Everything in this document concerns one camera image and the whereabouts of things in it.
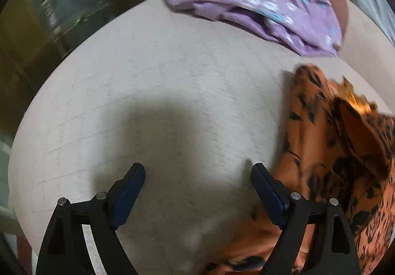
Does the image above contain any orange black floral blouse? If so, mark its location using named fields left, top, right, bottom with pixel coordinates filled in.
left=204, top=65, right=394, bottom=274

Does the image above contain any pink sofa bed mattress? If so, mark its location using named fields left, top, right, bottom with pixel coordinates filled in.
left=8, top=0, right=393, bottom=275

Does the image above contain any wooden glass panel door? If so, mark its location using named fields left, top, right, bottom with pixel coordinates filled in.
left=1, top=0, right=143, bottom=143

